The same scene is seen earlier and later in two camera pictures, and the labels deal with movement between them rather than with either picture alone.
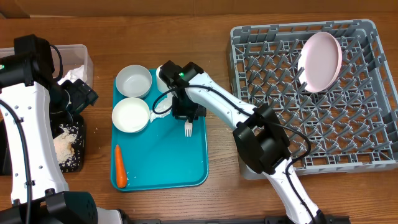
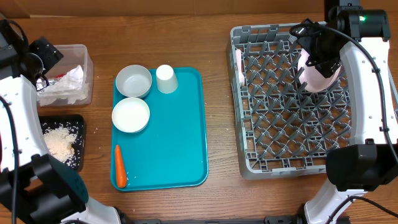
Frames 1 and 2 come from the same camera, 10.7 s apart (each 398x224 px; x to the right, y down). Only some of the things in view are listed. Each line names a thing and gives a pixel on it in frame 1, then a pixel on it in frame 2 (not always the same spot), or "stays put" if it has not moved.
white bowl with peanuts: x=130 y=115 stays put
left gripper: x=81 y=93 → x=48 y=52
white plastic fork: x=188 y=127 → x=241 y=76
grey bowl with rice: x=133 y=81 stays put
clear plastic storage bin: x=73 y=55 stays put
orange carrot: x=120 y=173 stays put
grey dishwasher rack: x=330 y=88 stays put
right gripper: x=188 y=115 → x=325 y=62
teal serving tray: x=161 y=157 stays put
